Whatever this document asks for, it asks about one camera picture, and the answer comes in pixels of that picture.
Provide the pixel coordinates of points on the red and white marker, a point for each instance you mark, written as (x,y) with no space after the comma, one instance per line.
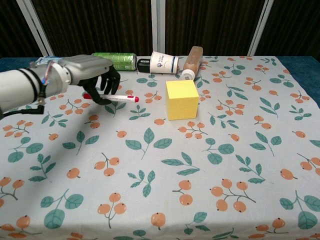
(122,97)

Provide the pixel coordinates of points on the floral fruit print tablecloth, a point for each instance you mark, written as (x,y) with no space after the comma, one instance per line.
(160,162)

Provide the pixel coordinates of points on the brown bottle white cap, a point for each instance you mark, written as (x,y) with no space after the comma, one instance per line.
(192,61)

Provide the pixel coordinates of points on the white paper cup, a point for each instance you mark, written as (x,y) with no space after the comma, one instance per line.
(162,62)

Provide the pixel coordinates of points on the dark brown partition panel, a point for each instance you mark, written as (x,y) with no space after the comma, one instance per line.
(12,25)
(100,25)
(295,25)
(212,22)

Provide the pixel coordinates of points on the white partition frame post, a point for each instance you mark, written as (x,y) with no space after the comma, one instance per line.
(260,27)
(158,25)
(40,30)

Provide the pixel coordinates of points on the blue white toothpaste tube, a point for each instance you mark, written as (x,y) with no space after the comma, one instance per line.
(43,60)

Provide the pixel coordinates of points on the green drink can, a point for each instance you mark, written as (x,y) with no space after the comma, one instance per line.
(123,60)

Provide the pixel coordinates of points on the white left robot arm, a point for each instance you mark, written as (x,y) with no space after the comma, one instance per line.
(17,87)

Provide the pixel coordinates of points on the small black box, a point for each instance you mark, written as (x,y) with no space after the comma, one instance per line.
(143,66)

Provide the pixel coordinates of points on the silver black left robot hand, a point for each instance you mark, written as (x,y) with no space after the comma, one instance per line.
(85,66)

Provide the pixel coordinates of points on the yellow foam cube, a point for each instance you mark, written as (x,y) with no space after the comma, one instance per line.
(182,102)

